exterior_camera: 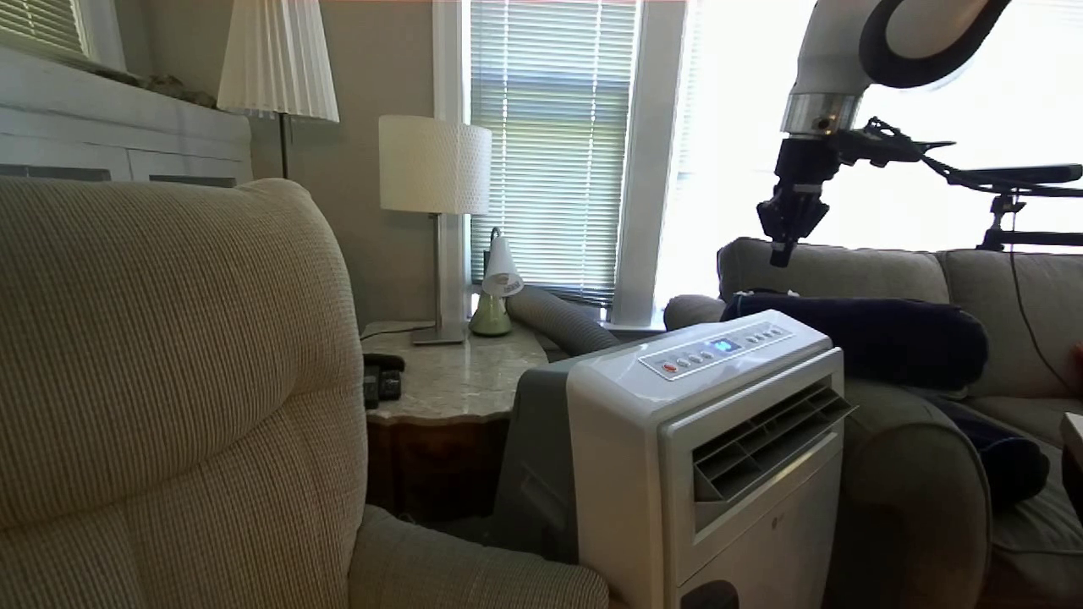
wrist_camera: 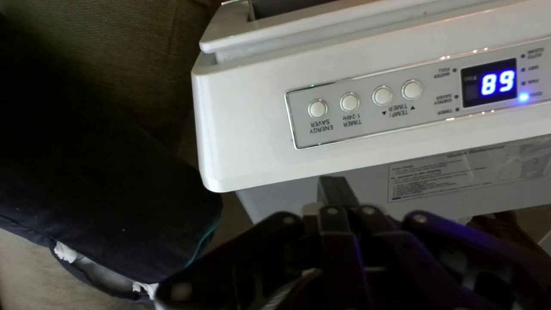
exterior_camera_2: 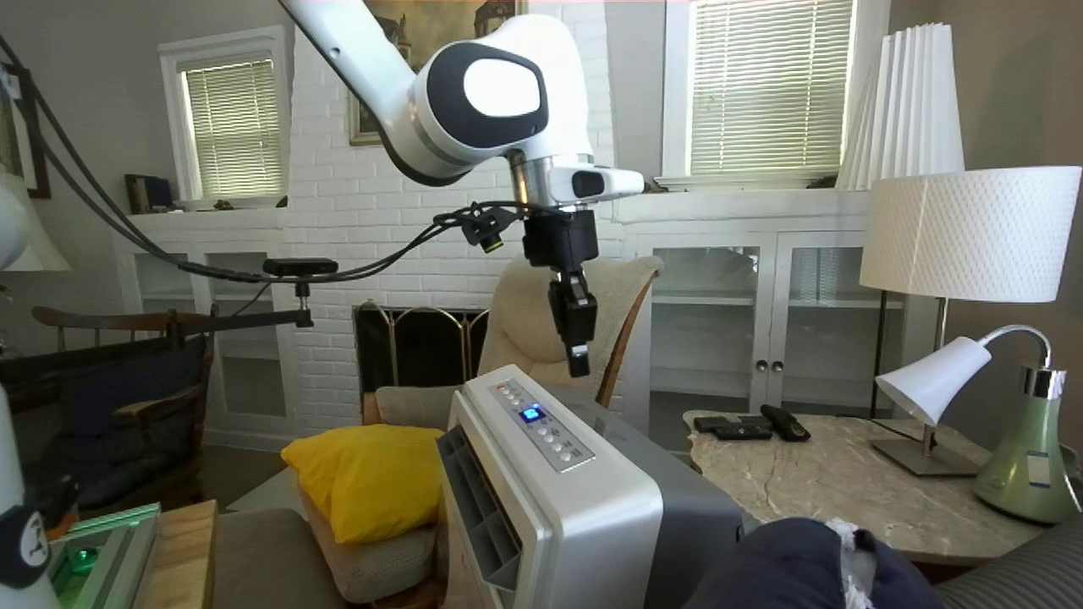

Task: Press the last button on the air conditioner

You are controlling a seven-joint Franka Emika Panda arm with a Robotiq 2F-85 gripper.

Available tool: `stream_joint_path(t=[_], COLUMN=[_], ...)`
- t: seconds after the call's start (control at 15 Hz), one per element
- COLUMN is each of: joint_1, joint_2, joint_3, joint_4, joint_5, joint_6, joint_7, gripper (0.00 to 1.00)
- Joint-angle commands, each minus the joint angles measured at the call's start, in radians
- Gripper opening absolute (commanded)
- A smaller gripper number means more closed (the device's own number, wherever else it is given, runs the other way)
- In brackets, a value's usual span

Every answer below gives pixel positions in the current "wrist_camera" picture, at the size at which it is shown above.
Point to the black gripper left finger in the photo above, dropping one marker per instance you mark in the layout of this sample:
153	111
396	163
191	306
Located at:
269	259

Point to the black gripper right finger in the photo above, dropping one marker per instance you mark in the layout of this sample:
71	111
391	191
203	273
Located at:
413	259

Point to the white portable air conditioner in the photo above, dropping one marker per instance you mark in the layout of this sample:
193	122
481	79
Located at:
258	149

